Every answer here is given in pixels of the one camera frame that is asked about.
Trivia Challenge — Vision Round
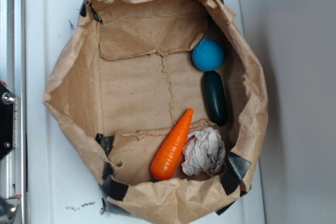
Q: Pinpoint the white plastic tray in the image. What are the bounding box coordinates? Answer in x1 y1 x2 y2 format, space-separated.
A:
22 0 266 224

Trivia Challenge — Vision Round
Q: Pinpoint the black mounting bracket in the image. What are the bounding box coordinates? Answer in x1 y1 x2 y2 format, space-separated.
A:
0 82 15 160

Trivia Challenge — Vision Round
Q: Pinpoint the orange plastic carrot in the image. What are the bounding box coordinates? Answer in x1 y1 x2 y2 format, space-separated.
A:
150 108 193 181

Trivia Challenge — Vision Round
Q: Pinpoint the dark green oval object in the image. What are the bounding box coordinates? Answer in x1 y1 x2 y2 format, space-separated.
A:
202 71 228 126

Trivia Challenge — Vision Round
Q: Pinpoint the crumpled white paper ball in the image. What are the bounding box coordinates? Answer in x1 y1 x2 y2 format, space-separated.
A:
182 126 226 177

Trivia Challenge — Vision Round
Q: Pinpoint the metal rail frame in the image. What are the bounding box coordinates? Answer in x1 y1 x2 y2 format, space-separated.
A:
1 0 28 223

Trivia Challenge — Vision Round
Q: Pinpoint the blue ball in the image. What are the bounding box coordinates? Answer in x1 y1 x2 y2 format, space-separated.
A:
192 39 225 72

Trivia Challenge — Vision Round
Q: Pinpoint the brown paper bag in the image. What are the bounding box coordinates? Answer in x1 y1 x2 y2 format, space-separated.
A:
44 0 268 223

